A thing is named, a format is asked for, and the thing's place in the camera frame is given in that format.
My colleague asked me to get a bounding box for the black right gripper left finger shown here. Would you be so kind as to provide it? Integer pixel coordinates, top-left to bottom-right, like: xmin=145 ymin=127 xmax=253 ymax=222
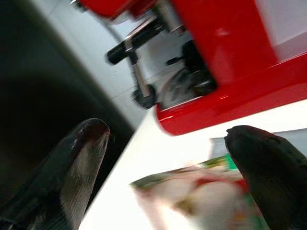
xmin=0 ymin=118 xmax=111 ymax=230

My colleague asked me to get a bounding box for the red coffee machine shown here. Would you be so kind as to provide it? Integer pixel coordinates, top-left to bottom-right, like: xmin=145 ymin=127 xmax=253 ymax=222
xmin=69 ymin=0 xmax=307 ymax=137

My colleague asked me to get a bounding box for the juice carton green cap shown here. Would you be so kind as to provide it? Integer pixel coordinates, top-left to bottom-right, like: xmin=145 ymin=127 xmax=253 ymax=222
xmin=130 ymin=154 xmax=271 ymax=230

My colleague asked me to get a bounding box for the dark steel tall appliance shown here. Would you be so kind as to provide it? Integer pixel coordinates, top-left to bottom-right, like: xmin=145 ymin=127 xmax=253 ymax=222
xmin=0 ymin=0 xmax=136 ymax=216

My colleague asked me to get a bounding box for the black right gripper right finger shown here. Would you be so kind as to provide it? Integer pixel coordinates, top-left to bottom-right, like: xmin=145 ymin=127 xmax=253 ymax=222
xmin=226 ymin=125 xmax=307 ymax=230

